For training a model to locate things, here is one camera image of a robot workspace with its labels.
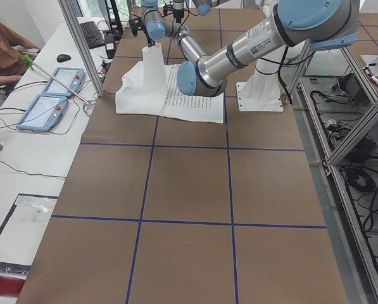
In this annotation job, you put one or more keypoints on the blue teach pendant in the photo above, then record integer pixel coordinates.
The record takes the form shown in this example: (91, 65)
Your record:
(72, 77)
(44, 113)

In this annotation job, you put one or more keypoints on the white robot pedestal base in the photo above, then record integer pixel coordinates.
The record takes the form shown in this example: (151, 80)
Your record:
(261, 92)

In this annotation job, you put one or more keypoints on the metal rod with tag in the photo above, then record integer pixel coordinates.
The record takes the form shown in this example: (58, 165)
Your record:
(31, 64)

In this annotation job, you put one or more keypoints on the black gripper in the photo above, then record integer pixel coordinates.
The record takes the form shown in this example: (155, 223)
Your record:
(149, 40)

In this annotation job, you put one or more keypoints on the upper blue teach pendant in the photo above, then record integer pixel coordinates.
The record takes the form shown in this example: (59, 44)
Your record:
(72, 77)

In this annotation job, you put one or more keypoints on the red cylinder object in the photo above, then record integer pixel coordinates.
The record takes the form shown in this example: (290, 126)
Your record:
(10, 286)

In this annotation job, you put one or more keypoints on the clear plastic sheet sleeve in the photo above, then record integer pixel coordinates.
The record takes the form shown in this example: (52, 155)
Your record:
(22, 230)

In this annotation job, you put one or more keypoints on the black box with label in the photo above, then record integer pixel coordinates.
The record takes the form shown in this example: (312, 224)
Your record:
(110, 46)

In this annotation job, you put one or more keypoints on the black computer mouse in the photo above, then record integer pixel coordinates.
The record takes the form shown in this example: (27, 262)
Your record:
(63, 58)

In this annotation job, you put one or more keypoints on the lower blue teach pendant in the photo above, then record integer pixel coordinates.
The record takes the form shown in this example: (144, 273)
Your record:
(44, 113)

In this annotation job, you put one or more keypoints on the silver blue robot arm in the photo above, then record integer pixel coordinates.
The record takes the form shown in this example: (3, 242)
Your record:
(327, 24)
(203, 7)

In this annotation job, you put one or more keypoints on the black keyboard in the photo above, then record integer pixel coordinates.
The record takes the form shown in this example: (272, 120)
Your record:
(92, 34)

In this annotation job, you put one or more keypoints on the white long-sleeve printed shirt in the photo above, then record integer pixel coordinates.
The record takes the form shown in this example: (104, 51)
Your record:
(150, 88)

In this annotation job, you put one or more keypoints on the aluminium frame post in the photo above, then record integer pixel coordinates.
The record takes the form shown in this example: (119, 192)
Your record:
(81, 44)

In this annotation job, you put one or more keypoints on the person in brown shirt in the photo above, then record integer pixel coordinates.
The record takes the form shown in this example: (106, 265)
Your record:
(12, 67)

